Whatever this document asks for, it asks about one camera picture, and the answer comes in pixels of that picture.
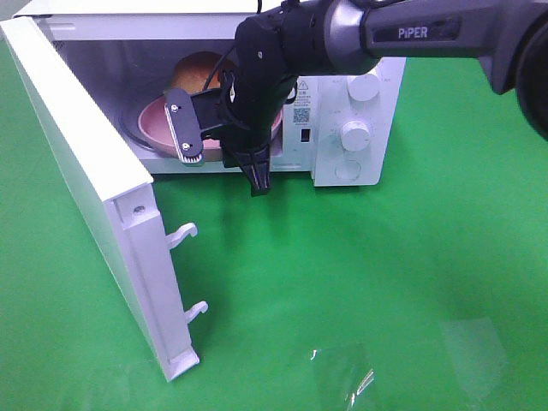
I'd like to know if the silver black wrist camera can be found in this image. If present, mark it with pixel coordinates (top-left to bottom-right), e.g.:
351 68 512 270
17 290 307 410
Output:
164 87 229 165

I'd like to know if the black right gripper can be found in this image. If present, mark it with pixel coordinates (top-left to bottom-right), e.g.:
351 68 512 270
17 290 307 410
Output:
217 71 295 196

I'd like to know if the burger with lettuce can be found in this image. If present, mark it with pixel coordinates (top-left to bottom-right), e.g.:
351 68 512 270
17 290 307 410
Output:
164 51 221 95

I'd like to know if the glass microwave turntable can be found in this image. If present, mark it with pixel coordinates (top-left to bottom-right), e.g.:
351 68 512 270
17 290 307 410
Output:
119 107 155 152

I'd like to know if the white microwave oven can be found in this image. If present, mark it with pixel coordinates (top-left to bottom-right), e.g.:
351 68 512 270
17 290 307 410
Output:
1 1 405 187

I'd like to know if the pink round plate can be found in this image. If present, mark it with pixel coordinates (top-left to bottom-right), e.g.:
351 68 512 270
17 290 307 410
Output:
137 96 283 158

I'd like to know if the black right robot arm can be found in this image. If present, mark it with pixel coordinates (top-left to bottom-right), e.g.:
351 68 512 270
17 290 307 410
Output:
221 1 547 194

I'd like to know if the white microwave door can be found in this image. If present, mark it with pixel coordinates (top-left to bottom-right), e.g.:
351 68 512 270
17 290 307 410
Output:
1 17 208 380

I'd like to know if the white microwave knob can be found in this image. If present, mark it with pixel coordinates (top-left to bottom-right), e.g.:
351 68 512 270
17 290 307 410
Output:
347 73 380 102
340 121 371 152

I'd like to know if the round microwave door button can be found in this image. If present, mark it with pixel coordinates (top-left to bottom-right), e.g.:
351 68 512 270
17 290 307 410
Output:
335 160 361 181

